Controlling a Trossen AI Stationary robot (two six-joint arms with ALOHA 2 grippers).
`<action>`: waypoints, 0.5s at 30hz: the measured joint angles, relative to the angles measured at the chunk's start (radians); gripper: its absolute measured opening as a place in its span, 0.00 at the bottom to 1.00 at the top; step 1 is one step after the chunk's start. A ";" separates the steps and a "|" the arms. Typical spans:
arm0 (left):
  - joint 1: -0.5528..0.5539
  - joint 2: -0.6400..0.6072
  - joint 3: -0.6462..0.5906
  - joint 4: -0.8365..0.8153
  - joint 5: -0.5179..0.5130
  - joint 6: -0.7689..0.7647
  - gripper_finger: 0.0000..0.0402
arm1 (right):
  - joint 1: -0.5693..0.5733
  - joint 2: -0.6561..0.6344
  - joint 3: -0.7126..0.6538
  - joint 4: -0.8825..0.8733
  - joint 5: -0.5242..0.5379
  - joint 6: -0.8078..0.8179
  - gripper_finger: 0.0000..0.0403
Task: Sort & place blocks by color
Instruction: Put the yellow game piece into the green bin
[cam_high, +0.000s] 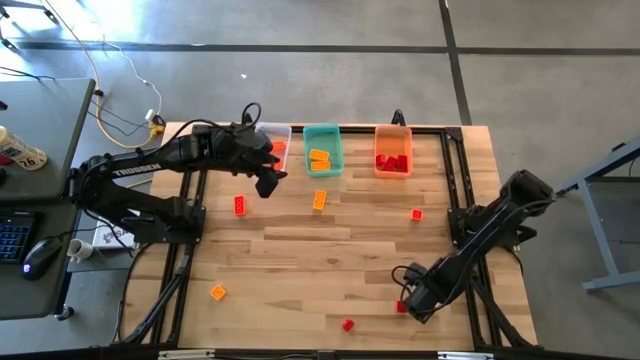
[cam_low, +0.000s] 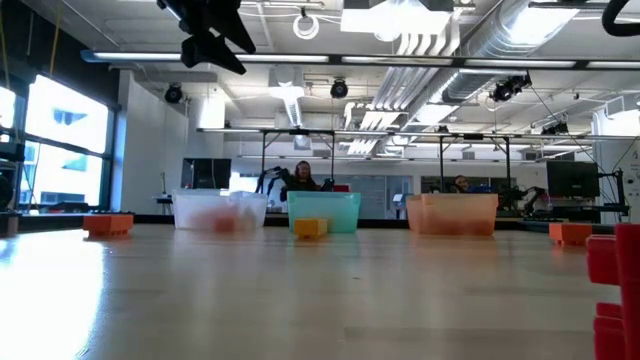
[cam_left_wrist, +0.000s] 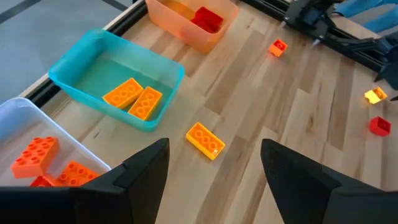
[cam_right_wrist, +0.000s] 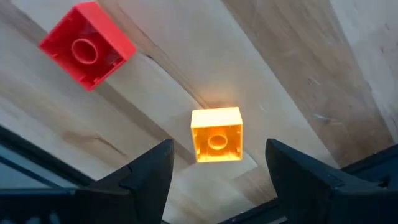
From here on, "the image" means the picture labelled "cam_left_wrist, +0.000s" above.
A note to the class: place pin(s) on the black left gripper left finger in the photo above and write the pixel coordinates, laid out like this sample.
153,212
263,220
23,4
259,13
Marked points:
133,193

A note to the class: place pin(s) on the yellow two-by-two toy brick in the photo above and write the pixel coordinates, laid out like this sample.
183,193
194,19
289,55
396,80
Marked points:
373,97

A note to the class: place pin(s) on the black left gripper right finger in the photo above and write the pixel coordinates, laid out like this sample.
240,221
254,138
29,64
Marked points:
292,186

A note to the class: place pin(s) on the teal plastic bin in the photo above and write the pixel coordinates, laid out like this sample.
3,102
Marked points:
93,46

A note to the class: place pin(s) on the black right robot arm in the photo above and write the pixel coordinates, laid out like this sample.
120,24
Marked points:
311,15

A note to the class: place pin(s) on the yellow two-by-four toy brick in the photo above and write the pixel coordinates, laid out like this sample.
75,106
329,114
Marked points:
205,140
122,93
145,103

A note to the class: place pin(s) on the orange plastic bin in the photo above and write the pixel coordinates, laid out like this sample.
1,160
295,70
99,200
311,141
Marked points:
174,25

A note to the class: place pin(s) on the red two-by-four toy brick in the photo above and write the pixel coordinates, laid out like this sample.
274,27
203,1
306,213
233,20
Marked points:
206,19

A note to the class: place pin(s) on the clear plastic bin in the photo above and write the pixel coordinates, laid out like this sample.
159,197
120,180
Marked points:
18,115

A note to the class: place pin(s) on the red two-by-two toy brick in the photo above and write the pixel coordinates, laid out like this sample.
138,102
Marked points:
379,126

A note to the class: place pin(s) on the orange two-by-two toy brick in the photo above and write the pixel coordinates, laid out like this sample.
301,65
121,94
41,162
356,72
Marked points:
275,49

